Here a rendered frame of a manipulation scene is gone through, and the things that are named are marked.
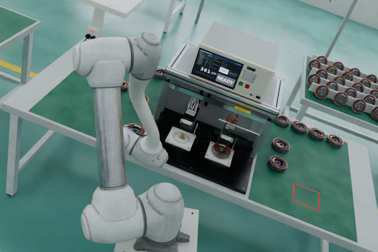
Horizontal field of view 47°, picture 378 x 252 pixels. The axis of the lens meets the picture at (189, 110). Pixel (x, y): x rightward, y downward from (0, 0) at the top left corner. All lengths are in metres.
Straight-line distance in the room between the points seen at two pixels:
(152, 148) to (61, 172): 1.39
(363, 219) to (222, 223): 1.04
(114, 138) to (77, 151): 1.86
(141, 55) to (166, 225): 0.65
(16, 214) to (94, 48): 1.67
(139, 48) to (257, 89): 0.99
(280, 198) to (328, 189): 0.37
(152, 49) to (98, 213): 0.62
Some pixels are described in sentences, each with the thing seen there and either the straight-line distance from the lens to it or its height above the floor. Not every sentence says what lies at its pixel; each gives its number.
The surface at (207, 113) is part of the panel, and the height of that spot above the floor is 0.84.
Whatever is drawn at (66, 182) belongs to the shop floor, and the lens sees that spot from 3.20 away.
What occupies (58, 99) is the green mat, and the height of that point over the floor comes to 0.75.
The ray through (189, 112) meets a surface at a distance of 2.50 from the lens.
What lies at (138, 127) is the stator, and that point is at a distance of 2.42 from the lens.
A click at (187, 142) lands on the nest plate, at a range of 2.50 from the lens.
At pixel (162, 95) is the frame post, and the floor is 0.95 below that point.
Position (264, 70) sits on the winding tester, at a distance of 2.36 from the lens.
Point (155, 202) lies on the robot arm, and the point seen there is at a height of 1.11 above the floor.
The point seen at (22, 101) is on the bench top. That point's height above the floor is 0.75.
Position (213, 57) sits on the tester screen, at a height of 1.27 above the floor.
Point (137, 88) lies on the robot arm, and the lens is 1.75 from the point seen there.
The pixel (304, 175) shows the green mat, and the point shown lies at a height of 0.75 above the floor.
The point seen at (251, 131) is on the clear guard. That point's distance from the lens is 2.28.
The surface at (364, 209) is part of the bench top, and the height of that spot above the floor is 0.75.
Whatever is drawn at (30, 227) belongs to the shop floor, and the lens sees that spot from 2.93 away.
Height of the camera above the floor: 2.30
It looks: 33 degrees down
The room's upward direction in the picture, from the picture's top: 19 degrees clockwise
